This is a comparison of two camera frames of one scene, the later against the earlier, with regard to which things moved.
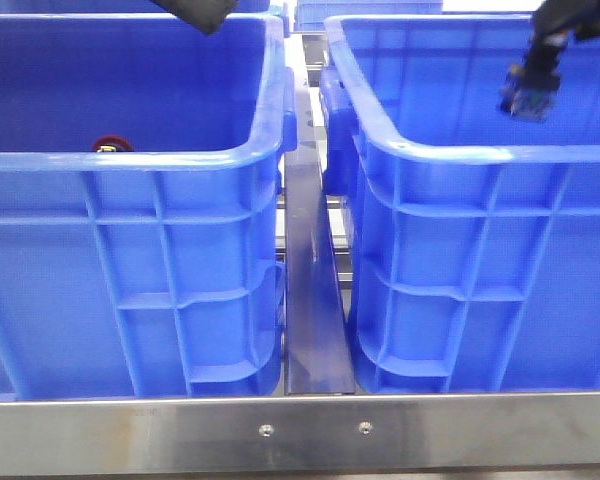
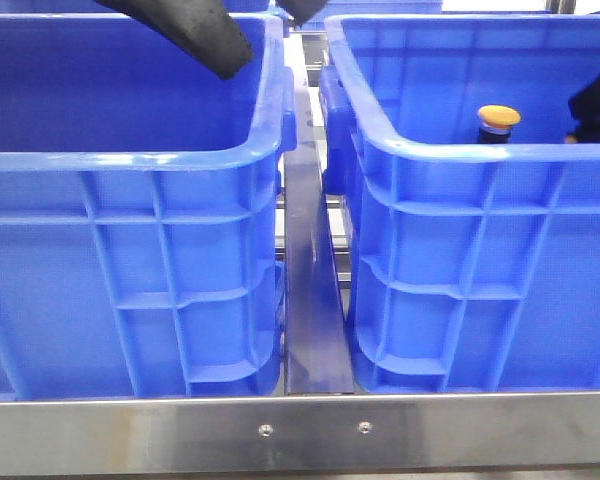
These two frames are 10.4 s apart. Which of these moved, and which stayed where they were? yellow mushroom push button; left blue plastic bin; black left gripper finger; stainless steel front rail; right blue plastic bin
Moved: black left gripper finger; yellow mushroom push button
Stayed: left blue plastic bin; right blue plastic bin; stainless steel front rail
